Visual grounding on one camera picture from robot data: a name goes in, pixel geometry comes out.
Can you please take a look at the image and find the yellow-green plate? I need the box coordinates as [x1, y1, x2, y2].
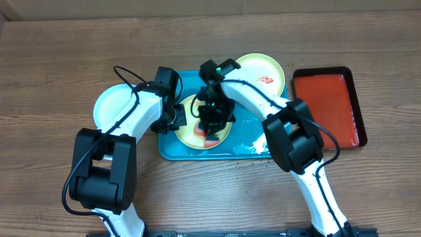
[236, 53, 285, 95]
[175, 94, 232, 149]

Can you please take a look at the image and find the red sponge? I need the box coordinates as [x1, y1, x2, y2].
[194, 122, 221, 148]

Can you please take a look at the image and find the light blue plate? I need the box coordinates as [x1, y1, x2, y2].
[93, 84, 132, 128]

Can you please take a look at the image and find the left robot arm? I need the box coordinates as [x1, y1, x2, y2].
[62, 66, 186, 236]

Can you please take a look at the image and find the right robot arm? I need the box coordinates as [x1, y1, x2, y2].
[196, 59, 354, 236]

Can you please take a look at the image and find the teal plastic tray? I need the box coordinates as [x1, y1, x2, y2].
[158, 70, 287, 161]

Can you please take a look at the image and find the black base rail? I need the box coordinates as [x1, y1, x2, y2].
[86, 227, 379, 237]

